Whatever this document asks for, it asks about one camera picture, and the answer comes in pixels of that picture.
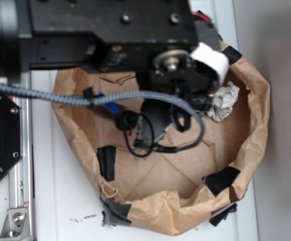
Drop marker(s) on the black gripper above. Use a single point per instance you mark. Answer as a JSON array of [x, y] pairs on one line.
[[193, 76]]

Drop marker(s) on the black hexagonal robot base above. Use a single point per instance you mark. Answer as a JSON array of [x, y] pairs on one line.
[[10, 135]]

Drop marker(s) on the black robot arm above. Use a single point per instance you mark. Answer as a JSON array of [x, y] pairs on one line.
[[98, 36]]

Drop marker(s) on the crumpled white paper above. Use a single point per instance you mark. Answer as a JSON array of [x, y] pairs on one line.
[[223, 102]]

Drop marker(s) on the brown paper bag bin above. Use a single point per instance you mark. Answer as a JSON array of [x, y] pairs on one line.
[[173, 193]]

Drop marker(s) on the white plastic tray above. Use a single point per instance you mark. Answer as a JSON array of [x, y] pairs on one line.
[[67, 207]]

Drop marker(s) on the aluminium extrusion rail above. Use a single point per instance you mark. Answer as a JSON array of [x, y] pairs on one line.
[[21, 177]]

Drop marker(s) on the metal corner bracket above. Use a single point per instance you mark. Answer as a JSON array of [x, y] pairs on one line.
[[16, 225]]

